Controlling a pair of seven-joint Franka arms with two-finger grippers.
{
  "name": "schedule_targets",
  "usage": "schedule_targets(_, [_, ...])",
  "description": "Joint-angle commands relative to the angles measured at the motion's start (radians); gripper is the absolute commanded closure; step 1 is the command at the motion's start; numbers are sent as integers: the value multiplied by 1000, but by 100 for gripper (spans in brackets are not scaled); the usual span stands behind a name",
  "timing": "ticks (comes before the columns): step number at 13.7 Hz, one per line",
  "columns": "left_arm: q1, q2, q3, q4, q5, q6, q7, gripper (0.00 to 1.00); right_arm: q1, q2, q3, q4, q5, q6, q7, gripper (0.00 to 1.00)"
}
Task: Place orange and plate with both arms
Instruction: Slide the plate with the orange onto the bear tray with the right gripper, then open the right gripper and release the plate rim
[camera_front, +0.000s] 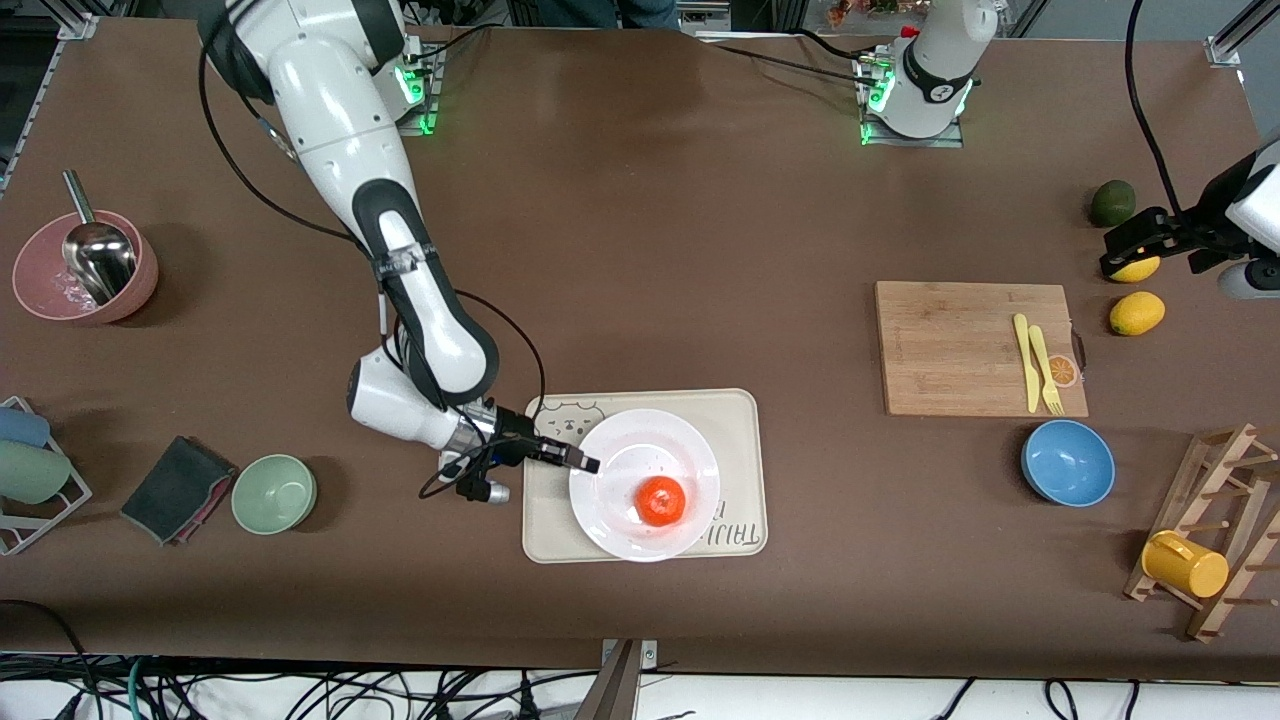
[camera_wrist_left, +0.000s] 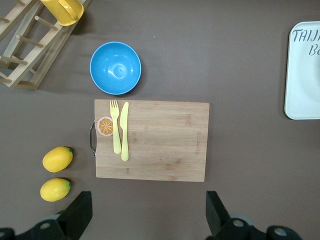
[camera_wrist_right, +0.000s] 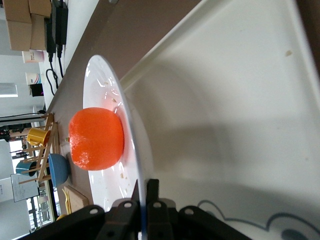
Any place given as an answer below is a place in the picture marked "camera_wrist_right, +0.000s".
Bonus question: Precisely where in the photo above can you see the teal mug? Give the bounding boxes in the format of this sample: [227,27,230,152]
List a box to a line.
[15,159,39,177]

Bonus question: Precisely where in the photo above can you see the white board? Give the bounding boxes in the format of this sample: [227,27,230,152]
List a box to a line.
[10,173,40,204]

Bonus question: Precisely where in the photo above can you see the yellow mug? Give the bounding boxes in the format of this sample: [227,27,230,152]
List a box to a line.
[26,127,50,148]

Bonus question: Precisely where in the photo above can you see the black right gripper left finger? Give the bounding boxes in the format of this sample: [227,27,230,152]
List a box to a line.
[29,179,141,240]

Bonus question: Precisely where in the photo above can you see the wooden mug rack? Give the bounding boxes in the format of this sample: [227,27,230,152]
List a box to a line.
[18,112,61,186]

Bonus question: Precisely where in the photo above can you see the blue bowl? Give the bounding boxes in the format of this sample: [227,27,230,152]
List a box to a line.
[48,153,70,188]

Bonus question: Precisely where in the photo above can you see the printed paper cup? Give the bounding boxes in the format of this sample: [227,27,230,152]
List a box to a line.
[24,72,48,86]
[22,49,45,64]

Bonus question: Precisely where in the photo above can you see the yellow plastic knife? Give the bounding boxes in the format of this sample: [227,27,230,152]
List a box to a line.
[61,188,70,212]

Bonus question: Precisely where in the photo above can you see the wooden cutting board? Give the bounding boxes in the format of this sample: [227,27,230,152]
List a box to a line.
[62,184,90,214]

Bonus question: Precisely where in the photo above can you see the orange fruit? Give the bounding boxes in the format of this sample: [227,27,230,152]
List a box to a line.
[68,106,125,172]

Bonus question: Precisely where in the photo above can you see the black power adapter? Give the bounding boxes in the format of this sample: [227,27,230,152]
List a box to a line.
[51,0,69,46]
[43,17,57,54]

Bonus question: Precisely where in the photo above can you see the yellow plastic fork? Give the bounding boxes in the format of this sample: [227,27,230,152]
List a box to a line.
[64,196,73,214]

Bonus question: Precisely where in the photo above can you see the cardboard box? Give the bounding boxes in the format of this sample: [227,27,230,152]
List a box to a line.
[29,13,49,51]
[4,0,34,52]
[27,0,53,18]

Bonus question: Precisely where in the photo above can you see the white round plate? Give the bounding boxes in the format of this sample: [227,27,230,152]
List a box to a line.
[82,54,151,240]

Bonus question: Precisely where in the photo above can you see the cream bear print tray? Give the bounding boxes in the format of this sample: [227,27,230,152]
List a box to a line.
[119,0,320,240]

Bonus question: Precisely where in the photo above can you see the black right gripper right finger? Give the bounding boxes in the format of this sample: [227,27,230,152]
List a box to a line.
[146,178,251,240]

